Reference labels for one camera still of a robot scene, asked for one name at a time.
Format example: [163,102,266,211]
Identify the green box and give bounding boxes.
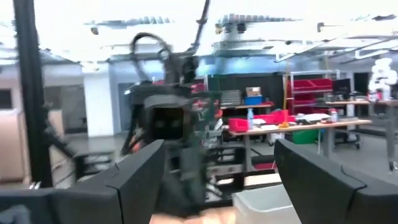
[290,129,321,145]

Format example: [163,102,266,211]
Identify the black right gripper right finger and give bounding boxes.
[273,138,398,224]

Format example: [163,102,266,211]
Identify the metal shelf rack red bins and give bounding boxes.
[282,70,341,116]

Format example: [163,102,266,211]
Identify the white plastic bin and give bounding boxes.
[232,183,301,224]

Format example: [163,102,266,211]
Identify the wood top work table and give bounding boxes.
[325,98,398,172]
[219,103,274,110]
[228,119,373,174]

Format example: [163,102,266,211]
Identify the small blue crate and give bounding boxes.
[244,95,264,106]

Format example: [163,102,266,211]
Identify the large pale crate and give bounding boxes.
[0,108,65,187]

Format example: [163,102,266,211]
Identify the small cardboard box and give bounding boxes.
[245,86,262,97]

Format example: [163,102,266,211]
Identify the yellow hanging cable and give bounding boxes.
[281,60,290,110]

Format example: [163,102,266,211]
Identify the blue bottle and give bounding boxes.
[247,108,255,131]

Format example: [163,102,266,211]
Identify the red plastic bin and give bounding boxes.
[270,108,296,124]
[228,118,249,133]

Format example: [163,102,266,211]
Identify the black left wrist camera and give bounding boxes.
[143,94,193,141]

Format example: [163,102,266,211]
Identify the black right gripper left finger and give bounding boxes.
[0,139,166,224]

